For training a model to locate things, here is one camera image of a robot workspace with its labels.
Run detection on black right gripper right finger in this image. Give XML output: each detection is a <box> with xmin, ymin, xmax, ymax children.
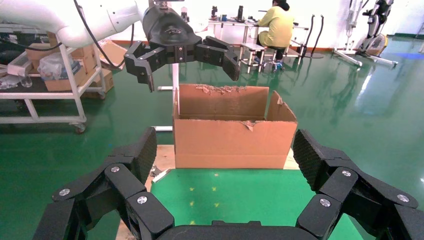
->
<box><xmin>293</xmin><ymin>129</ymin><xmax>424</xmax><ymax>240</ymax></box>

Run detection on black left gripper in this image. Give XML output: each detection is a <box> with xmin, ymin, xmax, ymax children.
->
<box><xmin>123</xmin><ymin>4</ymin><xmax>241</xmax><ymax>93</ymax></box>

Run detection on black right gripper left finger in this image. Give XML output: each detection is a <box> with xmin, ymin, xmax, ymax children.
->
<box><xmin>33</xmin><ymin>126</ymin><xmax>175</xmax><ymax>240</ymax></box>

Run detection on brown cardboard storage box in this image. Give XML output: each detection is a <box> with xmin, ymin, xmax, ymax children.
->
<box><xmin>25</xmin><ymin>42</ymin><xmax>62</xmax><ymax>61</ymax></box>
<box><xmin>43</xmin><ymin>66</ymin><xmax>88</xmax><ymax>93</ymax></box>
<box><xmin>71</xmin><ymin>44</ymin><xmax>98</xmax><ymax>74</ymax></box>
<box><xmin>81</xmin><ymin>67</ymin><xmax>115</xmax><ymax>100</ymax></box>

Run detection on large open cardboard carton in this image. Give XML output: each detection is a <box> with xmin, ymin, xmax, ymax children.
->
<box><xmin>172</xmin><ymin>83</ymin><xmax>299</xmax><ymax>170</ymax></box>

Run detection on white flat box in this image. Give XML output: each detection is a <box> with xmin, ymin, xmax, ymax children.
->
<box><xmin>6</xmin><ymin>51</ymin><xmax>34</xmax><ymax>78</ymax></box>

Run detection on white tube table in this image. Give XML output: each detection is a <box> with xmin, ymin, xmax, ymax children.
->
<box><xmin>208</xmin><ymin>18</ymin><xmax>309</xmax><ymax>67</ymax></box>

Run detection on small white stool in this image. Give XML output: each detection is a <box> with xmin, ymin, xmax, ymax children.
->
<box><xmin>238</xmin><ymin>43</ymin><xmax>266</xmax><ymax>74</ymax></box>

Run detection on black swivel stool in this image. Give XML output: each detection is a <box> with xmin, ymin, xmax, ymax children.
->
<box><xmin>261</xmin><ymin>45</ymin><xmax>287</xmax><ymax>74</ymax></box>

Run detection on person in yellow shirt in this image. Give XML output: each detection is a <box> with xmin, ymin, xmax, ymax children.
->
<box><xmin>256</xmin><ymin>0</ymin><xmax>296</xmax><ymax>51</ymax></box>

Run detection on white wheeled cart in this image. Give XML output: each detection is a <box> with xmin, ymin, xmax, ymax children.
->
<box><xmin>0</xmin><ymin>23</ymin><xmax>107</xmax><ymax>134</ymax></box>

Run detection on green cloth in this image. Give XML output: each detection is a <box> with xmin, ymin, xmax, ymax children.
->
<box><xmin>150</xmin><ymin>168</ymin><xmax>365</xmax><ymax>240</ymax></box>

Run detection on clear plastic bag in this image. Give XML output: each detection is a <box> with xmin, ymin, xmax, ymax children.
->
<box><xmin>37</xmin><ymin>52</ymin><xmax>82</xmax><ymax>81</ymax></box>

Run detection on black floor stand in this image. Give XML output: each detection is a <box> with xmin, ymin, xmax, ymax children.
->
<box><xmin>299</xmin><ymin>13</ymin><xmax>326</xmax><ymax>60</ymax></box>

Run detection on white floor stand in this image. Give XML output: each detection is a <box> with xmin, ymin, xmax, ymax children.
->
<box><xmin>332</xmin><ymin>0</ymin><xmax>365</xmax><ymax>67</ymax></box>

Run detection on exercise machine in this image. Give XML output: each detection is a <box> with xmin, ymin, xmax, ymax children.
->
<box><xmin>357</xmin><ymin>0</ymin><xmax>400</xmax><ymax>66</ymax></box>

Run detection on white tube leg frame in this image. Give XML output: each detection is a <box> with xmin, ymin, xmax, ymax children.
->
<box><xmin>153</xmin><ymin>62</ymin><xmax>181</xmax><ymax>133</ymax></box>

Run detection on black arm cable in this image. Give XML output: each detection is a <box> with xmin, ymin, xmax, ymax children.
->
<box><xmin>73</xmin><ymin>0</ymin><xmax>137</xmax><ymax>70</ymax></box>

